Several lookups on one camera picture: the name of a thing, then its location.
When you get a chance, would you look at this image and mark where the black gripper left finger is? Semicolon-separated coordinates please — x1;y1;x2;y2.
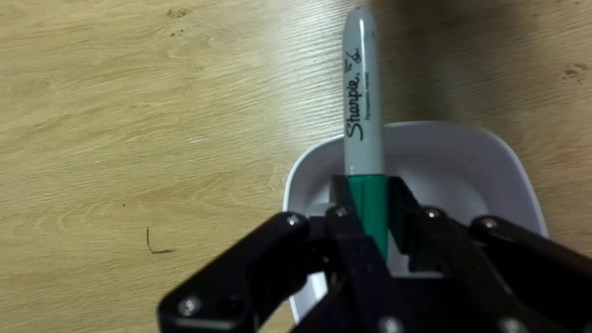
156;174;398;333

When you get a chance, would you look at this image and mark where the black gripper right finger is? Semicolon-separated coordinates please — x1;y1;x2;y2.
385;174;592;333

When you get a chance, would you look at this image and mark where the green capped grey marker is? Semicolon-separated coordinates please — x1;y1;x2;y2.
341;4;393;263

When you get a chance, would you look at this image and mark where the white bowl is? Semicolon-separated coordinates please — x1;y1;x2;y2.
282;121;550;324

